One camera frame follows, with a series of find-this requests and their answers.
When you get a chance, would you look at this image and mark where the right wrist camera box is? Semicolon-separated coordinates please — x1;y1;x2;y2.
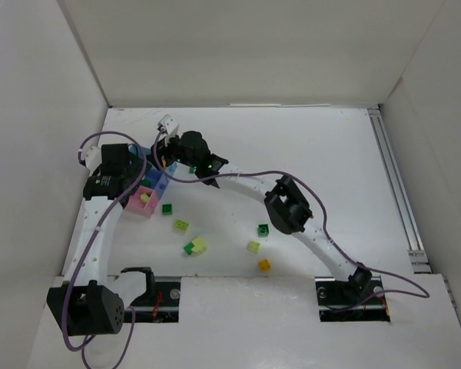
158;115;179;140

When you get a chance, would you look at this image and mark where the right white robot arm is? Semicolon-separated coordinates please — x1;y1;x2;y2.
150;126;372;304

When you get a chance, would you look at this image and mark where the dark green square lego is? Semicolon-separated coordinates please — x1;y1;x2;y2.
257;224;270;238

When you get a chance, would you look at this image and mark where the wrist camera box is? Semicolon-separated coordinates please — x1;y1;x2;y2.
158;115;179;140
78;145;101;171

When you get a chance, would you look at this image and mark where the lime green flat lego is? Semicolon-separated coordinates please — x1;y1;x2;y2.
173;219;189;233

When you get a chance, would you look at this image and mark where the pale green curved lego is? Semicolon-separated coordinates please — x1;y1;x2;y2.
140;194;150;204

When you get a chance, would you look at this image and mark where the pale yellow-green square lego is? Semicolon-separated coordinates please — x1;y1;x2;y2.
247;241;260;254

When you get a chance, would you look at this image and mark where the aluminium rail right side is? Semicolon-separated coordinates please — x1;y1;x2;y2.
367;108;433;274

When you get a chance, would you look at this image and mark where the pink blue sorting container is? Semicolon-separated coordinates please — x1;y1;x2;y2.
125;144;177;218

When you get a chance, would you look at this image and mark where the green and pale lego pair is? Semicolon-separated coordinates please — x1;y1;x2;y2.
184;237;207;255

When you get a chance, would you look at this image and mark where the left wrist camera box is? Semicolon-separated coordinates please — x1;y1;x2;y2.
78;145;101;171

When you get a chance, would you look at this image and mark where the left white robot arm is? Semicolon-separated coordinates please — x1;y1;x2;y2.
47;144;155;337

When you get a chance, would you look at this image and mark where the small orange lego brick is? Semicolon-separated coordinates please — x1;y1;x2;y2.
257;259;271;273

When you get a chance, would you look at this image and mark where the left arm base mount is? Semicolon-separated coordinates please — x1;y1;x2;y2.
101;267;181;327

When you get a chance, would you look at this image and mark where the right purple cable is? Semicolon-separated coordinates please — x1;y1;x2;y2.
152;126;431;304

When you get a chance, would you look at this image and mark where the small dark green lego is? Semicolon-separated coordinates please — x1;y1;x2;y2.
161;203;174;216

